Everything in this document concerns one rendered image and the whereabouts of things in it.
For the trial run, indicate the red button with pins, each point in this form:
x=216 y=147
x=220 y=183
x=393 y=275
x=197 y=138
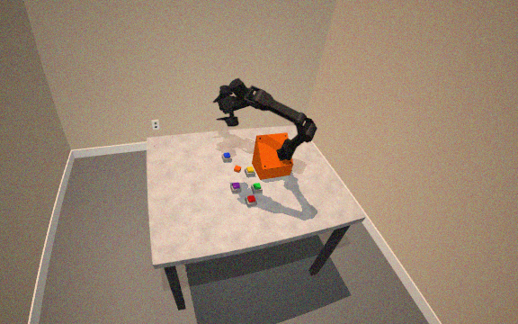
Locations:
x=250 y=201

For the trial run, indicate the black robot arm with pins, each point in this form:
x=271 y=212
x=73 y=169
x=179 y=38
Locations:
x=265 y=102

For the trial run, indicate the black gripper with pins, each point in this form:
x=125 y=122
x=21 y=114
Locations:
x=224 y=91

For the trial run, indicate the blue button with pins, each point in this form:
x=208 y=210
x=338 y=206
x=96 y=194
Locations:
x=226 y=157

